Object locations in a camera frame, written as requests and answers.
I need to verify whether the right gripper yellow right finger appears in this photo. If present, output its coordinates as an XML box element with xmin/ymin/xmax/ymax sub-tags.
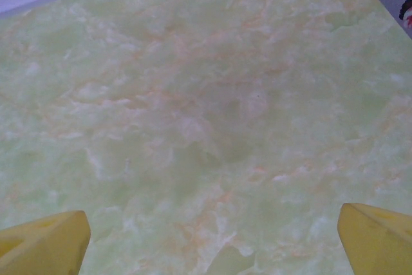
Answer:
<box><xmin>336</xmin><ymin>202</ymin><xmax>412</xmax><ymax>275</ymax></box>

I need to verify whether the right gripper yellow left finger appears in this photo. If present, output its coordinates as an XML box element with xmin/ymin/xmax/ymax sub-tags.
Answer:
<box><xmin>0</xmin><ymin>209</ymin><xmax>92</xmax><ymax>275</ymax></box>

